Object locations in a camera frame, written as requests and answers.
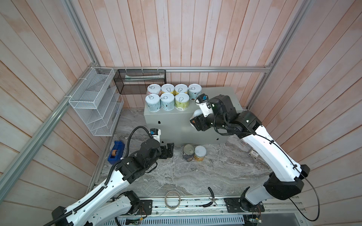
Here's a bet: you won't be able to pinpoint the open-top dark metal can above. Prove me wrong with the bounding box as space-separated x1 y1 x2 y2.
183 144 195 162

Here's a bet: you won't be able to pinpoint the green can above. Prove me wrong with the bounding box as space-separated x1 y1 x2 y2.
175 93 189 111

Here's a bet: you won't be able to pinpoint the yellow can back row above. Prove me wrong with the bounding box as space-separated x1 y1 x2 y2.
194 146 207 162

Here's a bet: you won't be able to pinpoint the teal labelled can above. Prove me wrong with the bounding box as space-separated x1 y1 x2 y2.
145 94 161 113

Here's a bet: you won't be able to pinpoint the blue can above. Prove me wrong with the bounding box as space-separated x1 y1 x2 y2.
160 93 175 111

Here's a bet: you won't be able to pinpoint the yellow labelled can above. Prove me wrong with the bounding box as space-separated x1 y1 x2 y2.
161 84 175 95

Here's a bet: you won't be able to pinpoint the pink labelled can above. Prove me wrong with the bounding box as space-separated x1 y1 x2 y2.
147 84 161 96

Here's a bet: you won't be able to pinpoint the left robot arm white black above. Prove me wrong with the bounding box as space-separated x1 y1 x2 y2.
47 126 174 226

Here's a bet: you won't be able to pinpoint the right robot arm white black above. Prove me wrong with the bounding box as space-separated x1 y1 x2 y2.
190 94 310 212

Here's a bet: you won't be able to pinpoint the grey metal cabinet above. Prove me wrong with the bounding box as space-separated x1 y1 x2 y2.
144 101 228 146

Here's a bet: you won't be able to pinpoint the blue tape dispenser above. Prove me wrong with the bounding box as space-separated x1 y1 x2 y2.
107 141 125 165

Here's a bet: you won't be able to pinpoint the small card box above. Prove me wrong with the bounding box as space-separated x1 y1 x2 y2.
248 149 259 159

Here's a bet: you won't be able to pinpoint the black mesh basket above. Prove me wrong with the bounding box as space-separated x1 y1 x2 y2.
113 69 167 95

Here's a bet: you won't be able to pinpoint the black pliers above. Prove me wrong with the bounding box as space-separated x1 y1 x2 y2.
201 187 217 208

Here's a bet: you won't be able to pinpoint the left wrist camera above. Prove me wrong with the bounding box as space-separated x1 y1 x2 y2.
150 128 161 143

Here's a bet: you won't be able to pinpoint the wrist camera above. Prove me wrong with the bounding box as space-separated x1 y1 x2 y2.
150 128 161 143
195 94 213 118

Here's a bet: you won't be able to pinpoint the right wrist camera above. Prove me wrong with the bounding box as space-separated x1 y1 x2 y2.
195 94 213 118

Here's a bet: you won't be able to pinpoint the coiled wire ring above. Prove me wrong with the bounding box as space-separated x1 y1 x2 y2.
164 190 182 210

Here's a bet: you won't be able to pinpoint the horizontal aluminium wall rail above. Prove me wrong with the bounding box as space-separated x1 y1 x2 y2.
112 66 271 73

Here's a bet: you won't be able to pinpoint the white wire mesh shelf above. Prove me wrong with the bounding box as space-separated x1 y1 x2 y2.
69 67 124 137

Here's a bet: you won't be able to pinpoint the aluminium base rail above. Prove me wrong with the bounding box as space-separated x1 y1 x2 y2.
104 195 311 226

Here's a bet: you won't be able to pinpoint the left aluminium wall rail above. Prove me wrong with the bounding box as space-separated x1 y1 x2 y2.
1 62 99 202

